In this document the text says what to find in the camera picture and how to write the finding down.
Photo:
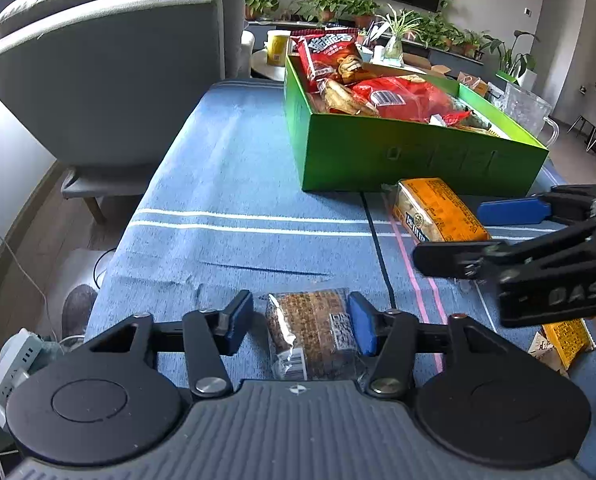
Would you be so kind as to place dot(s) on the shiny red snack packet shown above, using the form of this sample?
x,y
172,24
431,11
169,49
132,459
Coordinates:
x,y
407,97

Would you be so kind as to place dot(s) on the green potted plant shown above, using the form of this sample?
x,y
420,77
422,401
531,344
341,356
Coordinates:
x,y
340,7
260,2
447,35

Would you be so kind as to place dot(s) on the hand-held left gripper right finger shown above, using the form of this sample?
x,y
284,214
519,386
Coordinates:
x,y
362,325

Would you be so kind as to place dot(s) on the golden brown snack packet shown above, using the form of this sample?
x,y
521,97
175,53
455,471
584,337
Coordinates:
x,y
345,100

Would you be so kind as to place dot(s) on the yellow cup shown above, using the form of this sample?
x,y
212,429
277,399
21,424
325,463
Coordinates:
x,y
278,49

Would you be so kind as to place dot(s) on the leafy plant in white pot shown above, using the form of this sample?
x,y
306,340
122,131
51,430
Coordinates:
x,y
520,67

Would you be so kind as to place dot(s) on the spider plant in glass vase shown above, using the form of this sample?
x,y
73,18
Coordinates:
x,y
395,35

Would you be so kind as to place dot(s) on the yellow snack packet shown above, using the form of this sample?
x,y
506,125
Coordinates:
x,y
570,342

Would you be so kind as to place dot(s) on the grey armchair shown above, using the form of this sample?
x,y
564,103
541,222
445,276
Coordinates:
x,y
108,80

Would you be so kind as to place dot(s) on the light grey sofa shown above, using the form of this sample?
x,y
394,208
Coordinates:
x,y
248,52

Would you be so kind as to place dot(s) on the red candy bag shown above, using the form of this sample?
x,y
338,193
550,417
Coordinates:
x,y
323,55

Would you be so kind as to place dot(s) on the round white table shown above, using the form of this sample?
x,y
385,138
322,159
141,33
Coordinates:
x,y
265,71

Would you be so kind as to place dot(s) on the orange bag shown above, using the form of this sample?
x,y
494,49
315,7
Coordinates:
x,y
472,85

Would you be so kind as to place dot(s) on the grey slipper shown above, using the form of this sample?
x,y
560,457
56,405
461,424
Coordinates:
x,y
79,310

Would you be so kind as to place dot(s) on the open cardboard box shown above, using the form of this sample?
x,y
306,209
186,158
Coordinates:
x,y
427,64

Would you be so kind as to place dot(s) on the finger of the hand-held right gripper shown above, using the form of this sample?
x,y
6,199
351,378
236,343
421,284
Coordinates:
x,y
512,211
442,259

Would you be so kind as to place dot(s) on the clear glass pitcher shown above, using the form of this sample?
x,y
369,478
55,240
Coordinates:
x,y
527,110

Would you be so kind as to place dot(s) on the white power strip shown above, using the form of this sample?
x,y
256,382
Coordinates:
x,y
8,375

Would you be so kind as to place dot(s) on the green cardboard box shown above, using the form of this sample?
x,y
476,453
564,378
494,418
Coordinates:
x,y
412,157

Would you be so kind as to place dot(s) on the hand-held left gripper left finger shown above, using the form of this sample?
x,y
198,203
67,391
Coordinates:
x,y
239,319

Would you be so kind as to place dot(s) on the orange biscuit packet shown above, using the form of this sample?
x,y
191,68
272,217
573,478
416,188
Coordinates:
x,y
440,210

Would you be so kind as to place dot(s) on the blue striped tablecloth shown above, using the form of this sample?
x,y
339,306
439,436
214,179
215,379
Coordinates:
x,y
238,200

